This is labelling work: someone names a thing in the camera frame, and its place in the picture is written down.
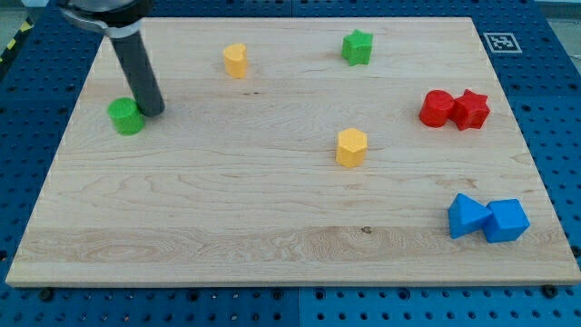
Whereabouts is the blue cube block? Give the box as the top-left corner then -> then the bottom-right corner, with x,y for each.
483,199 -> 530,243

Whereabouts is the green cylinder block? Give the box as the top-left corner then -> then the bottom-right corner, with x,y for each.
107,97 -> 144,135

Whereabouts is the red cylinder block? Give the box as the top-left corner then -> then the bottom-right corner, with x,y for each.
419,90 -> 455,128

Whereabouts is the light wooden board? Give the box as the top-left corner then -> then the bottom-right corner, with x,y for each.
6,17 -> 580,288

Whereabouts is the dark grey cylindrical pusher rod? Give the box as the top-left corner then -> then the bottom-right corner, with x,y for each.
112,31 -> 165,117

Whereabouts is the green star block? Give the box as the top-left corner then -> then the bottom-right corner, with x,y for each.
341,29 -> 373,66

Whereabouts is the blue triangle block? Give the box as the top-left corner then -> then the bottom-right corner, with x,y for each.
448,193 -> 492,239

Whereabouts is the white fiducial marker tag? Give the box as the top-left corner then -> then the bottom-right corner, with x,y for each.
483,32 -> 522,54

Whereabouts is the yellow hexagon block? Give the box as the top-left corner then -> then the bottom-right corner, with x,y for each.
335,128 -> 368,168

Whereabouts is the red star block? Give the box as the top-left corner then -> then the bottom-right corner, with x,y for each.
449,89 -> 490,131

